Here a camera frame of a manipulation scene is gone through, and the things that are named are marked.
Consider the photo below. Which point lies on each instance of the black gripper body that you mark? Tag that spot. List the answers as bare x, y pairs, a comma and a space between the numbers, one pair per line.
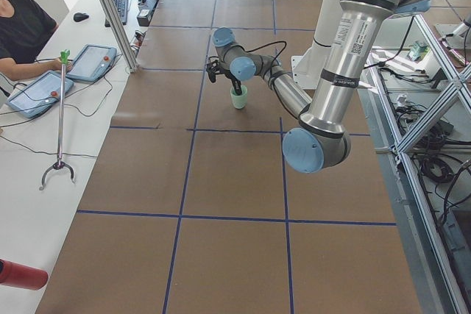
234, 82

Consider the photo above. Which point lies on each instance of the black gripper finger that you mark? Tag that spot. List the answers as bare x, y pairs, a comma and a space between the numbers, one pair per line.
238, 90

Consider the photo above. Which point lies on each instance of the mint green plastic cup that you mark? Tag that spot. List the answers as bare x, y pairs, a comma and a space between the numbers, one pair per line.
239, 101

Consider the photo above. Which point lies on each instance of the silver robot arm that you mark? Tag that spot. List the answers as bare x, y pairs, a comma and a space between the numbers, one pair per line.
320, 141

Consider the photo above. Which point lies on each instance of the person's hand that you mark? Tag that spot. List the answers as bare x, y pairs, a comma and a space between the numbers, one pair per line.
56, 65

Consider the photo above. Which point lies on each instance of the blue tape strip left lengthwise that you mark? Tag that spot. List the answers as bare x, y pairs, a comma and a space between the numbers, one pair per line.
285, 197

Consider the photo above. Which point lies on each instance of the brown paper table cover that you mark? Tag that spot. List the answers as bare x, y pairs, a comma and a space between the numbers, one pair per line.
173, 221

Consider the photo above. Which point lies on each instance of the black keyboard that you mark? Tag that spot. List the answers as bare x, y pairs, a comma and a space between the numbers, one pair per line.
122, 7

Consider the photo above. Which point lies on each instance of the far blue teach pendant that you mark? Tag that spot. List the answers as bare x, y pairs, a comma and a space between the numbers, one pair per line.
92, 63

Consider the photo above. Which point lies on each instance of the blue teach pendant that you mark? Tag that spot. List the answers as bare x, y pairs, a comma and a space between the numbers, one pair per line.
92, 63
38, 96

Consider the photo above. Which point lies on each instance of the black computer mouse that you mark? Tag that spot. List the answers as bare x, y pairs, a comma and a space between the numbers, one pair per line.
78, 17

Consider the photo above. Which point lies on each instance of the near blue teach pendant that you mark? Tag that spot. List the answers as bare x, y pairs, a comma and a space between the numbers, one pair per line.
38, 96

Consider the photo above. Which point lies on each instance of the person in black shirt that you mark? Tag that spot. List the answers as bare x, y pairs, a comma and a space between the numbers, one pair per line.
25, 29

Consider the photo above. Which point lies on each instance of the red bottle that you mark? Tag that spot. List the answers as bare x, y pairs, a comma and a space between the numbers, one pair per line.
21, 276

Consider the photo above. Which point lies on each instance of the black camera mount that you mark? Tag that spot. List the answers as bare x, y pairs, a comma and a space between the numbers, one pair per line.
213, 68

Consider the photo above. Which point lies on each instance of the green handled grabber tool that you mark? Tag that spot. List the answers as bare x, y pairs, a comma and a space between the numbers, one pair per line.
60, 164

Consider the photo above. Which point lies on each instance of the aluminium frame post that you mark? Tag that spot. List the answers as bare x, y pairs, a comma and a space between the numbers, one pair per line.
111, 14

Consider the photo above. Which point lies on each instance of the aluminium side frame rail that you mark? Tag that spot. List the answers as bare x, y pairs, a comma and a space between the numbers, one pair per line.
435, 283

